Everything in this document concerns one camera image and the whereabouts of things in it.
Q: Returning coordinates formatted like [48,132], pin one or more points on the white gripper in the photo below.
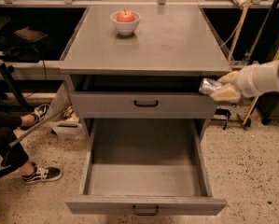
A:
[247,80]

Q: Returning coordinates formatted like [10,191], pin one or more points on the crushed silver redbull can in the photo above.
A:
[209,85]

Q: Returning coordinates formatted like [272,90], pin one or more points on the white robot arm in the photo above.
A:
[266,77]

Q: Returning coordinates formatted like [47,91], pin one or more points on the grey drawer cabinet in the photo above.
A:
[171,50]

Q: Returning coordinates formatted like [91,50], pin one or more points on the open grey lower drawer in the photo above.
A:
[145,162]

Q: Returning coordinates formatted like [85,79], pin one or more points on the closed grey upper drawer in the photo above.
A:
[119,105]

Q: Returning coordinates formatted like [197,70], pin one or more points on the white ceramic bowl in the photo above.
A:
[125,28]

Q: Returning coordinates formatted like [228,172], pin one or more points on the red apple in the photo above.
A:
[125,16]

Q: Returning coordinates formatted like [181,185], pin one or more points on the black sneaker far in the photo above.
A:
[35,117]

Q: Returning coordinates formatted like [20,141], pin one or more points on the black sneaker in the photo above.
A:
[43,174]
[35,117]

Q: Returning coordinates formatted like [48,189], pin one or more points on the black sneaker near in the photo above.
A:
[43,174]

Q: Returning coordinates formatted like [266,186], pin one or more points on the long metal stick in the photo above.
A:
[31,130]

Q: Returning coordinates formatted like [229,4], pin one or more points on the seated person in black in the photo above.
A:
[17,157]

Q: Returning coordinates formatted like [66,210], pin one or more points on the black upper drawer handle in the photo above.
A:
[146,103]

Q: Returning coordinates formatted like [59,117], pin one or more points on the black drawer handle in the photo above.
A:
[146,103]
[145,212]

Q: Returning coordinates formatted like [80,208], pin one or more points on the wooden easel frame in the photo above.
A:
[246,59]

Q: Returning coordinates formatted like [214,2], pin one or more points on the black lower drawer handle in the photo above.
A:
[145,212]

